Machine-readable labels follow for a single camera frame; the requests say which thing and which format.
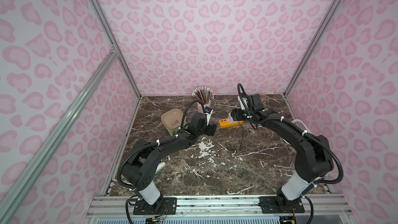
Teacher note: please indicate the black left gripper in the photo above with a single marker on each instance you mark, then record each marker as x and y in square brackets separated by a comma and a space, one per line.
[210, 129]

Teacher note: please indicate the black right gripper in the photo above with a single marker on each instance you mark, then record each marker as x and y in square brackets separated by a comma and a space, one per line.
[236, 115]

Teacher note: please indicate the orange power strip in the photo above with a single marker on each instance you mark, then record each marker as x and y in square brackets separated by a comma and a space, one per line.
[225, 123]

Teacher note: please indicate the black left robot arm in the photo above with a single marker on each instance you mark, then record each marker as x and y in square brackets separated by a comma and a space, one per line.
[137, 171]

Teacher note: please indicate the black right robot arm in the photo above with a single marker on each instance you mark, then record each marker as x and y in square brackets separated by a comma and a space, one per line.
[315, 162]

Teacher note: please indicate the green electronic kitchen scale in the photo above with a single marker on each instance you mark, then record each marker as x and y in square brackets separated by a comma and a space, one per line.
[173, 131]

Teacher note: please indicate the beige scale bowl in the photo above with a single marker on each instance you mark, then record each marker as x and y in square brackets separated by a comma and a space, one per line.
[172, 119]

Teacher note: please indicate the pink metal pencil bucket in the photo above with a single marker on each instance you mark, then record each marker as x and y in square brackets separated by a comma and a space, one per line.
[201, 106]

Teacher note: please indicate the bundle of coloured pencils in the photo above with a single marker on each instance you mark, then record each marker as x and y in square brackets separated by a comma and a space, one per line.
[204, 94]

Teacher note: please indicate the white object near left base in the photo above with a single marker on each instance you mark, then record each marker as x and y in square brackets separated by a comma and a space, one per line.
[160, 166]

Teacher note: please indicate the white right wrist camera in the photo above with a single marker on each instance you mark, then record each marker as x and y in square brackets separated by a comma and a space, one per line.
[243, 103]

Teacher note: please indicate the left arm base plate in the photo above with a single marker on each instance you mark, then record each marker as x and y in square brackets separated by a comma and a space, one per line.
[163, 206]

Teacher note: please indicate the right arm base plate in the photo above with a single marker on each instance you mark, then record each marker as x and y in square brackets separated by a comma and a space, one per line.
[279, 205]

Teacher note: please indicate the aluminium mounting rail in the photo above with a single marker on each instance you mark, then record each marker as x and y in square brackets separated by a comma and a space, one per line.
[231, 209]

